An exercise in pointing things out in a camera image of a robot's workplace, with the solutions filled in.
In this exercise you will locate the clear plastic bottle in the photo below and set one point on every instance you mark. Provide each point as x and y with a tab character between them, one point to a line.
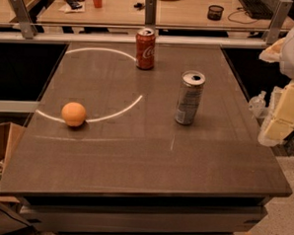
257	104

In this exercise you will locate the grey metal bracket right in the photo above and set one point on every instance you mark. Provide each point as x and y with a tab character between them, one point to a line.
271	35

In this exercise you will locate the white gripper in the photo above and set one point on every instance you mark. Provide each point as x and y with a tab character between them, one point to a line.
279	119

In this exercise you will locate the black keyboard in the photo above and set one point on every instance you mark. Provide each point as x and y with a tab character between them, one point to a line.
257	9

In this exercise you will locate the red coca-cola can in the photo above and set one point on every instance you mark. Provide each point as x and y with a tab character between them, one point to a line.
145	45

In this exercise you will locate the metal guard rail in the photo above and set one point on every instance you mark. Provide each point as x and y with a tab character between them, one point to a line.
224	42

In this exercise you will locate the orange fruit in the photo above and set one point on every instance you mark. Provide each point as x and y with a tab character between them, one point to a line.
74	114

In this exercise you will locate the black keys on desk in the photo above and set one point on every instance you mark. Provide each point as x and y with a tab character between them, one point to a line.
139	6

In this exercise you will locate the grey metal bracket left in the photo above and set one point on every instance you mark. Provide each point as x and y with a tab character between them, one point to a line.
27	28

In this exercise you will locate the grey metal bracket middle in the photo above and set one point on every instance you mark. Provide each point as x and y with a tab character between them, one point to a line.
150	13

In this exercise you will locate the cardboard box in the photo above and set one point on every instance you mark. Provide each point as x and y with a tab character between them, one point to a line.
10	136

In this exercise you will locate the grey metal bracket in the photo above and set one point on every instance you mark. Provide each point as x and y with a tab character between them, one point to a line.
150	13
27	28
271	35

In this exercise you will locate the silver redbull can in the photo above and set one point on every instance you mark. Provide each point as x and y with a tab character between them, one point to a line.
190	93

